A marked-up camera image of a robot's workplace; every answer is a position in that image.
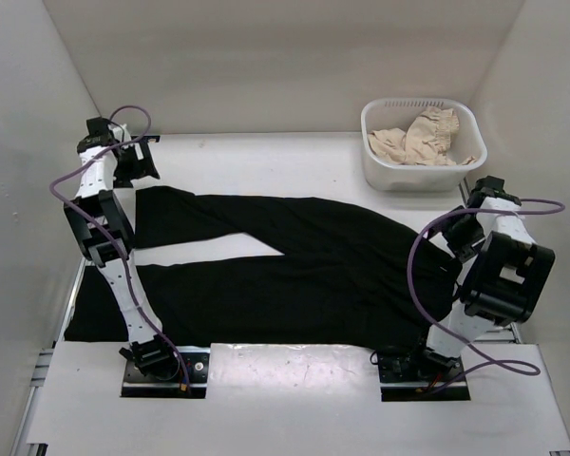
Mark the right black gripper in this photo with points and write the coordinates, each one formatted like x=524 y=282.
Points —
x=464 y=249

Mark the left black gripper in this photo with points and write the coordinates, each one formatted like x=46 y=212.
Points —
x=142 y=168

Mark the black trousers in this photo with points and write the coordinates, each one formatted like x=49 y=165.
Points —
x=337 y=274

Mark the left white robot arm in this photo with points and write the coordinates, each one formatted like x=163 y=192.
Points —
x=106 y=238

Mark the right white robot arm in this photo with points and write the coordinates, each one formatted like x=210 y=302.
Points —
x=504 y=270

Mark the beige trousers in basket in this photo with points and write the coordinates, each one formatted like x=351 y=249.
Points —
x=426 y=142

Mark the white plastic basket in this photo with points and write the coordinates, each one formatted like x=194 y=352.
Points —
x=400 y=113

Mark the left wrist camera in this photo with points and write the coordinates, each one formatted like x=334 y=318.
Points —
x=101 y=132

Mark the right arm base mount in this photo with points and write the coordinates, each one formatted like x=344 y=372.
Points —
x=413 y=377

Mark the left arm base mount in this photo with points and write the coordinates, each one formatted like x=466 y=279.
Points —
x=169 y=382

